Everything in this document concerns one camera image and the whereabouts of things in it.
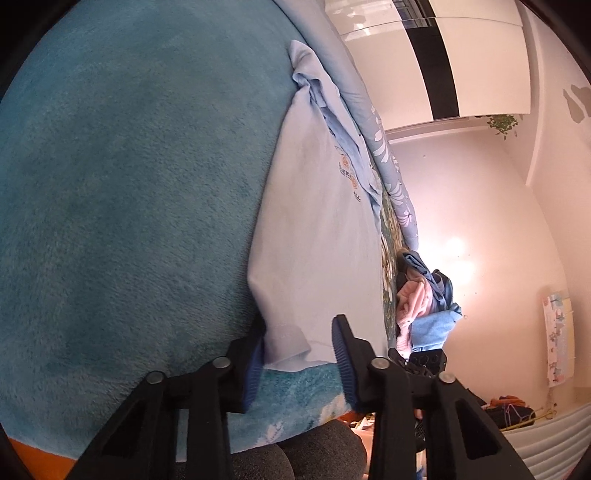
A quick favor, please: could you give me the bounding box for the floral light blue quilt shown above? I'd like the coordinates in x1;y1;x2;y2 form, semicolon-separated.
277;0;422;252

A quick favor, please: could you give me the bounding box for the person's grey trouser leg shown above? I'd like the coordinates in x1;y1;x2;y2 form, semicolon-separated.
173;421;368;480

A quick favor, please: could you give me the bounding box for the wall poster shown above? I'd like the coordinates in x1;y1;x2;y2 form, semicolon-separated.
542;290;579;387

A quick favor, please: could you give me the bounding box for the pink garment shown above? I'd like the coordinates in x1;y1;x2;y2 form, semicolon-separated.
396;276;435;352

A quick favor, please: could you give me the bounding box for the green hanging plant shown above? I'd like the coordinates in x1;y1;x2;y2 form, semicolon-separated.
486;114;522;140

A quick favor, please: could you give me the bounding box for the pile of clothes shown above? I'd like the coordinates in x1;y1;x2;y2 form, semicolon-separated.
398;250;462;319

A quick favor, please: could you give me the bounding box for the light blue t-shirt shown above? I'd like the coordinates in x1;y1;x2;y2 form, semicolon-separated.
247;39;389;373

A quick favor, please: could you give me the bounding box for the white ribbed radiator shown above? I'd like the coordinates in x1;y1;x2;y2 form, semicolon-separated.
502;401;591;480

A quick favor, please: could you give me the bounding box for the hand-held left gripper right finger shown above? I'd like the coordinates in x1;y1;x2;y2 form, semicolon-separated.
332;315;536;480

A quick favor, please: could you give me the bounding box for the blue denim garment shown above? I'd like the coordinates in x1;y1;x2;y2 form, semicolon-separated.
410;310;462;354

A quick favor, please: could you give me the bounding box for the white wardrobe with black stripe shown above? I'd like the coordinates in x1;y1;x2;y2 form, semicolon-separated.
323;0;533;136

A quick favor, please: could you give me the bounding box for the orange bed sheet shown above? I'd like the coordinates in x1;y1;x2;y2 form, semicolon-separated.
8;438;77;463

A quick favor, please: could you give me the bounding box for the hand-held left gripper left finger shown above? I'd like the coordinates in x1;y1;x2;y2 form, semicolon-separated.
69;320;267;480

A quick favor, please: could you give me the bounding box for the dark bag with orange cloth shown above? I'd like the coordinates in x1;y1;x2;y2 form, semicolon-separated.
480;394;537;431

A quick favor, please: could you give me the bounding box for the blue fleece blanket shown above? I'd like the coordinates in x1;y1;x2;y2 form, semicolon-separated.
0;0;402;462

